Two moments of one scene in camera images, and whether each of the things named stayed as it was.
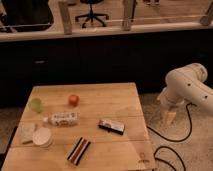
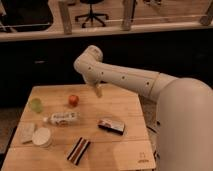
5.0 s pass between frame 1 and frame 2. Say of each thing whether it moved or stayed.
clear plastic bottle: stayed
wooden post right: stayed
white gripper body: moved
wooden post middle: stayed
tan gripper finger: moved
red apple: stayed
